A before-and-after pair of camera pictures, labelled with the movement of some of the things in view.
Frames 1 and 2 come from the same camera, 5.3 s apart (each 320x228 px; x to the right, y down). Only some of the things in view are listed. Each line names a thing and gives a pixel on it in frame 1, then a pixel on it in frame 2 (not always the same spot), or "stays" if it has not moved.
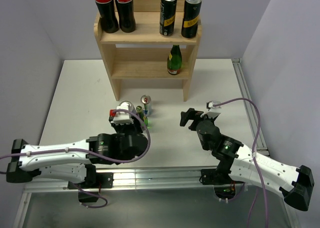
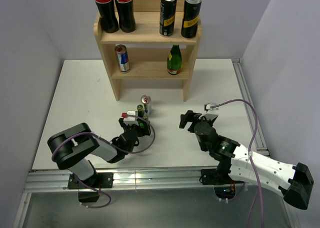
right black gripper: (191, 114) stays
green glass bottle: (143, 114) stays
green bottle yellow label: (174, 60) stays
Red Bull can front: (124, 105) → (122, 57)
